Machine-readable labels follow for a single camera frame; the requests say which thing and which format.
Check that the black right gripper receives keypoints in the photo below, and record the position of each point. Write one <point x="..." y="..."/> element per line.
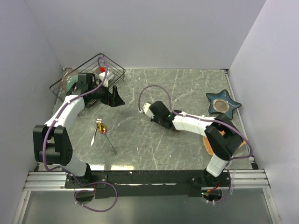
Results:
<point x="154" y="120"/>

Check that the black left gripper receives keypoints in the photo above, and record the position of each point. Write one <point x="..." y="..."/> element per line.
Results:
<point x="113" y="100"/>

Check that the iridescent spoon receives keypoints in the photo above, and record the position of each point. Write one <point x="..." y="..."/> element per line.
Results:
<point x="103" y="130"/>

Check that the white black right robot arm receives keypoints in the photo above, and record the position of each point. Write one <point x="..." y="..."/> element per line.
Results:
<point x="219" y="132"/>

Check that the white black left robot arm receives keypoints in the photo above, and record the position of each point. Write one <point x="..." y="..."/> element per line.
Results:
<point x="52" y="145"/>

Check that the silver fork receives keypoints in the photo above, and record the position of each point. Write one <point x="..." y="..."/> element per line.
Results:
<point x="98" y="121"/>

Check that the striped ceramic mug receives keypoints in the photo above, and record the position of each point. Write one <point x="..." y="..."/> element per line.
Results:
<point x="97" y="71"/>

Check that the green ceramic bowl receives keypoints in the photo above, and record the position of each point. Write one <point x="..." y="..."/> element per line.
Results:
<point x="70" y="81"/>

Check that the orange woven placemat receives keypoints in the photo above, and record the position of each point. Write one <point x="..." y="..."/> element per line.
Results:
<point x="208" y="146"/>

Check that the clear glass jar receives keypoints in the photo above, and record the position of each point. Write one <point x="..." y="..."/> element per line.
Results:
<point x="67" y="75"/>

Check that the blue star-shaped dish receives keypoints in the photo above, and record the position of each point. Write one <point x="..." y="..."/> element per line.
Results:
<point x="222" y="103"/>

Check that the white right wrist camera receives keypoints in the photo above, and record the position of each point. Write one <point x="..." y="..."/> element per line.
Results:
<point x="146" y="110"/>

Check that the black wire dish rack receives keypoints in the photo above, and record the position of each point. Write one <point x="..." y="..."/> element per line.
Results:
<point x="93" y="70"/>

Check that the aluminium frame rail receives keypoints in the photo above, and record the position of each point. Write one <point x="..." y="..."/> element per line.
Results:
<point x="238" y="179"/>

